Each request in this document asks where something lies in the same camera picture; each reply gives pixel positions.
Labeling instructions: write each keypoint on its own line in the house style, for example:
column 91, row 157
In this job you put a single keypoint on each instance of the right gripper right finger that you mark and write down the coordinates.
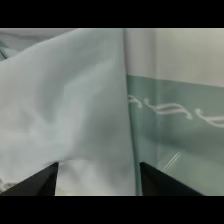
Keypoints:
column 160, row 183

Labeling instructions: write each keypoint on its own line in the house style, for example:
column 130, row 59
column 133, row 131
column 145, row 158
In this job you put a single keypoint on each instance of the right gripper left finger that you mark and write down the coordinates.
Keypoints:
column 40, row 183

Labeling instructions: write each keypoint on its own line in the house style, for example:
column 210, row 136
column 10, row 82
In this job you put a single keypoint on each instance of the white shirt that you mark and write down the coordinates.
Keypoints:
column 66, row 110

